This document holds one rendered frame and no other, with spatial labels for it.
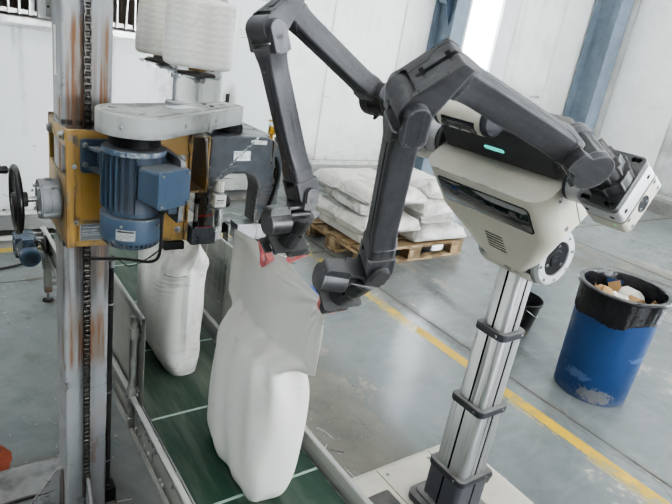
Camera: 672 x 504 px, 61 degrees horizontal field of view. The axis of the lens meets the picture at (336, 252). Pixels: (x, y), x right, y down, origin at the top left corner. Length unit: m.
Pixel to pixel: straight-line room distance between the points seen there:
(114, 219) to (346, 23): 5.54
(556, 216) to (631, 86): 8.63
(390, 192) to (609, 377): 2.59
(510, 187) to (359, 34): 5.64
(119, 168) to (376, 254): 0.66
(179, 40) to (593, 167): 0.92
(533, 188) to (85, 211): 1.12
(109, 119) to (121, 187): 0.16
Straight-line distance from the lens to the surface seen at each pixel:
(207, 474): 1.86
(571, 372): 3.48
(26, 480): 2.44
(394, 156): 0.94
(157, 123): 1.38
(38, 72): 4.30
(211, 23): 1.42
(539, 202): 1.30
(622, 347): 3.36
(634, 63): 9.98
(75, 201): 1.61
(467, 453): 1.87
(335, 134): 6.90
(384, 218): 1.03
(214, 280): 2.69
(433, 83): 0.86
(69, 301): 1.78
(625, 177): 1.20
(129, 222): 1.44
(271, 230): 1.35
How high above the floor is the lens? 1.65
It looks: 20 degrees down
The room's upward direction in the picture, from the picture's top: 10 degrees clockwise
